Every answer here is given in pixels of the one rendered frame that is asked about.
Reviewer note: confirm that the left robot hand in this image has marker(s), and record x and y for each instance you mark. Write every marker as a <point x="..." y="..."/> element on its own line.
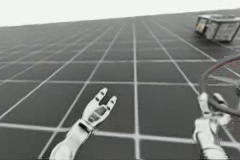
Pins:
<point x="96" y="113"/>

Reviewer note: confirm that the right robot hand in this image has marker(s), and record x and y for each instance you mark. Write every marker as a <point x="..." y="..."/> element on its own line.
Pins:
<point x="205" y="125"/>

